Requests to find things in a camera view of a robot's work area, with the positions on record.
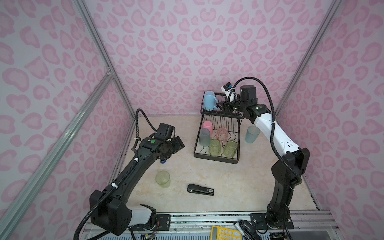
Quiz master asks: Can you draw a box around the green cup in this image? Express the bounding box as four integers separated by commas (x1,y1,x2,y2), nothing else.
223,141,238,158
155,171,171,188
209,139,222,157

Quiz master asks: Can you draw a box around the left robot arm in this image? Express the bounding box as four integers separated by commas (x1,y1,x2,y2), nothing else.
90,137,185,236

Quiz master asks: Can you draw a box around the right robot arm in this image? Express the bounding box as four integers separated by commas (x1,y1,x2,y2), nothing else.
217,95,310,229

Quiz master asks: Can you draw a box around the yellow calculator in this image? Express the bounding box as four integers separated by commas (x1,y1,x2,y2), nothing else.
211,226,242,240

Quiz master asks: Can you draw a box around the black stapler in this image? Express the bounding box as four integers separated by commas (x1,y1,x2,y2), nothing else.
187,184,215,196

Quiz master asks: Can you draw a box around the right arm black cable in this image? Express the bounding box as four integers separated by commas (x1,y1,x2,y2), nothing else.
232,76,304,240

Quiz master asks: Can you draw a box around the clear pink plastic cup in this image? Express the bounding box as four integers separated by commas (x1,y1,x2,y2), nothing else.
216,127,229,142

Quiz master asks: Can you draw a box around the teal textured cup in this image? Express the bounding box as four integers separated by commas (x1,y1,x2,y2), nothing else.
245,125,261,144
199,129,211,147

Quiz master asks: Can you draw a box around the black wire dish rack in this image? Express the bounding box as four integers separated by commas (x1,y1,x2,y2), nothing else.
193,91,243,164

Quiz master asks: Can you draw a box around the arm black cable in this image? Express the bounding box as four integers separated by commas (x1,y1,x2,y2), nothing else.
72,108,158,240
232,76,304,240

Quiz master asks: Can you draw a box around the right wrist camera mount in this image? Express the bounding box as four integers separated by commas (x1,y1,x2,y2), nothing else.
221,82,237,103

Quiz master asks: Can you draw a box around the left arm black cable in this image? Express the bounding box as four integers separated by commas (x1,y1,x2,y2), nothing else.
72,108,158,240

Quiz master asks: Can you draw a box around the black tool front rail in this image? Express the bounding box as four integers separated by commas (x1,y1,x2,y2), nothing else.
240,220,261,240

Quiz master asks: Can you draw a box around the opaque pink plastic cup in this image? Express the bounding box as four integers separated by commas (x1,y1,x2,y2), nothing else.
202,121,213,136

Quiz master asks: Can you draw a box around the white mug blue handle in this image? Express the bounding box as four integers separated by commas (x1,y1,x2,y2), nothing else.
203,91,219,111

